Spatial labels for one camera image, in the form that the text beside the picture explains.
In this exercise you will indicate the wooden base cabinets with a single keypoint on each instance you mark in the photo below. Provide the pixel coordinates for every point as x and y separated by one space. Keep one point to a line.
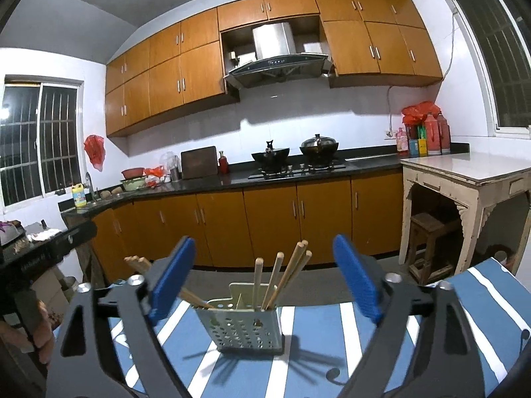
265 219

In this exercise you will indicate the white rag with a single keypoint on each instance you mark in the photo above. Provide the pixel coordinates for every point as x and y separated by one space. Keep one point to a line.
43 235

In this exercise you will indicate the clear plastic bag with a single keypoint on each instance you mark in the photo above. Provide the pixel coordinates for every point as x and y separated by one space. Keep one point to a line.
170 159

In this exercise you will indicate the cardboard box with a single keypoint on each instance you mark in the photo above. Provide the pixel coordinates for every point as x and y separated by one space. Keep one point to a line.
52 294

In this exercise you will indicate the large window with grille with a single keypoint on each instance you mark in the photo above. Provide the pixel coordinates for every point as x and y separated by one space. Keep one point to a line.
498 49

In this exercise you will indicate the steel range hood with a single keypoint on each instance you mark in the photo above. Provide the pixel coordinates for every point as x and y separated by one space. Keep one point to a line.
273 66

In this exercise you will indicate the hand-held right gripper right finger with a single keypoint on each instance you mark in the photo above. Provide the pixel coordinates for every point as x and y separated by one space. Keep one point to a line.
356 277

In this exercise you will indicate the red bag on countertop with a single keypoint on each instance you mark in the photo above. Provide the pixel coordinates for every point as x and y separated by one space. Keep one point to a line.
154 172

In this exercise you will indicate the person's left hand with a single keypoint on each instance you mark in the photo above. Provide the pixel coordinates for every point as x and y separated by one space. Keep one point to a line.
43 331

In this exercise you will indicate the red plastic bag on wall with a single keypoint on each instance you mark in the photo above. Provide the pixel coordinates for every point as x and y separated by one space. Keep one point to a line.
94 149

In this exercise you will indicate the black open wok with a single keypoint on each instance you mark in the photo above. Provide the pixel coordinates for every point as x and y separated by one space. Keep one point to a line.
269 160

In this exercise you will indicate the perforated pale utensil holder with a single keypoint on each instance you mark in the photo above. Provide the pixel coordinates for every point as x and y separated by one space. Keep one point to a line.
236 327

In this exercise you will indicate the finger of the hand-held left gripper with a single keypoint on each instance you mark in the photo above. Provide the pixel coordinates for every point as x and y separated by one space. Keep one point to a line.
74 238

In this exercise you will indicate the red bottle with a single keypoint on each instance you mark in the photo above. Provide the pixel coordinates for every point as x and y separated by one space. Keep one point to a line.
224 165

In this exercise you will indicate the pink bottle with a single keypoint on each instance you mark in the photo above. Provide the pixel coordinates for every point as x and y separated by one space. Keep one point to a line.
402 141

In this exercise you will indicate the wooden wall cabinets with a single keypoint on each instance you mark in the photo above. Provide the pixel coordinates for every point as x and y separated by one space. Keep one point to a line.
166 78

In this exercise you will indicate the red basin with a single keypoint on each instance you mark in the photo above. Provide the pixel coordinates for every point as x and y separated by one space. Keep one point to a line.
132 173

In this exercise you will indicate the green basin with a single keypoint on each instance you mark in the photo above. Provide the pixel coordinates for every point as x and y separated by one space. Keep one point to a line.
133 184

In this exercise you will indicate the red plastic bag on thermoses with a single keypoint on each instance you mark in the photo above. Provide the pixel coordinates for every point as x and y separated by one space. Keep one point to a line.
419 112

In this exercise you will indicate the blue white striped tablecloth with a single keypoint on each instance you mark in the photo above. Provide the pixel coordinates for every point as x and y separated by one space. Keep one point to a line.
323 340

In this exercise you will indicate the black gas stove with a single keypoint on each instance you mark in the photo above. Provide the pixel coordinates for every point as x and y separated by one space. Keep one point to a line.
298 171

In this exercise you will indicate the yellow green cartons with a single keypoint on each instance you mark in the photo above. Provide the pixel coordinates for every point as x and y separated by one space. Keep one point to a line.
417 145

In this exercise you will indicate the dark cutting board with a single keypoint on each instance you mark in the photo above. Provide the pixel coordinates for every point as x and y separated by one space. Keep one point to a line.
199 163

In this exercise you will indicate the worn white wooden table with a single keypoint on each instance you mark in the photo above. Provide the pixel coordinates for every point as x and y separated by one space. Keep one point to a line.
468 168

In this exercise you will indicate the black wok with lid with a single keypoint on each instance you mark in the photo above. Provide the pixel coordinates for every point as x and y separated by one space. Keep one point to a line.
318 149

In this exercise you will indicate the metal sink faucet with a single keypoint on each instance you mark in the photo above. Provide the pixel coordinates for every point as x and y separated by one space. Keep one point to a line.
89 182

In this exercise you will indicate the barred sliding window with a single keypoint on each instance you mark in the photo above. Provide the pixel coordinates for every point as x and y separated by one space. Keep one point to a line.
41 141

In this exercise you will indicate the yellow detergent bottle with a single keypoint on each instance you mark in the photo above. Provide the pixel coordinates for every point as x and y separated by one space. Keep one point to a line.
79 197

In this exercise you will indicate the wooden stool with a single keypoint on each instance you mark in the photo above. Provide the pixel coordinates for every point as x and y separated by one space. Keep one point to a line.
427 222

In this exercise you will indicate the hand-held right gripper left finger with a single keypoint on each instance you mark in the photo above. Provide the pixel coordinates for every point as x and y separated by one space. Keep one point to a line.
172 277

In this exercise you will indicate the black kitchen countertop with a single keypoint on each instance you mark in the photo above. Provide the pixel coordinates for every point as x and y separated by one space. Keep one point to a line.
232 178

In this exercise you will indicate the metal cup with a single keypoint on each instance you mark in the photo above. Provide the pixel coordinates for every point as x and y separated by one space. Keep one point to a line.
175 174

